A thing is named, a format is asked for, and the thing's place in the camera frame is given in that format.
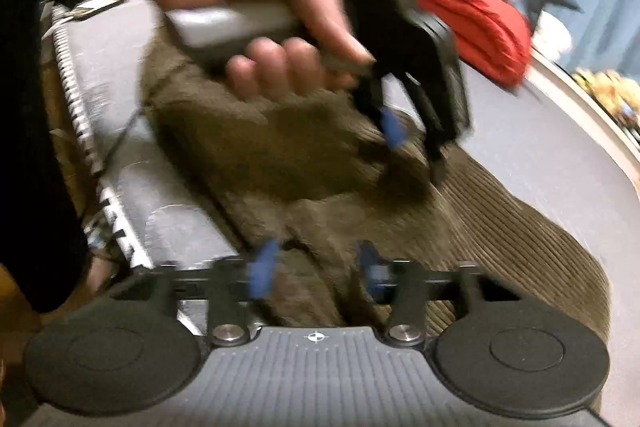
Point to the white plush toy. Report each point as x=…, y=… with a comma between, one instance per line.
x=552, y=37

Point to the person's left forearm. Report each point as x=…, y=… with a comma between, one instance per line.
x=45, y=107

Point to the black white striped cloth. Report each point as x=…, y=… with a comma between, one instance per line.
x=80, y=107

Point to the yellow plush toys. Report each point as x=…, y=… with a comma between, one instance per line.
x=612, y=94

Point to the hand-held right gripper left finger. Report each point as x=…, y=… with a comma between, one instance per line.
x=265, y=268

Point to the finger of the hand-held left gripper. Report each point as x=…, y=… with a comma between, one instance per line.
x=391, y=127
x=432, y=142

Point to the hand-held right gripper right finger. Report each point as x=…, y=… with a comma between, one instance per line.
x=371, y=268

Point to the red folded blanket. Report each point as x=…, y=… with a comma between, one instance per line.
x=480, y=22

